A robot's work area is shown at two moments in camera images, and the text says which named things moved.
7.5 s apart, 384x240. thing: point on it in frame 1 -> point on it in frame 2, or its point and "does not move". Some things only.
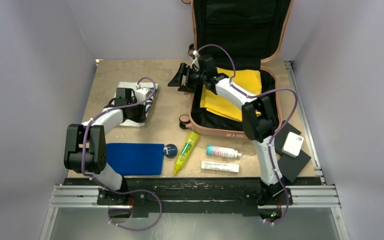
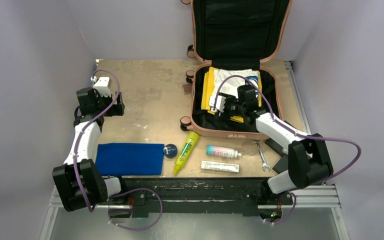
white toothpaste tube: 219,151 does not move
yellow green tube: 187,150 does not move
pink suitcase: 233,38 does not move
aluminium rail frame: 320,195 does not move
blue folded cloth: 130,159 does not move
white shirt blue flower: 153,87 -> 229,86
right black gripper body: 195,78 -> 233,107
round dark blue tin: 170,150 does not move
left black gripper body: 136,112 -> 103,102
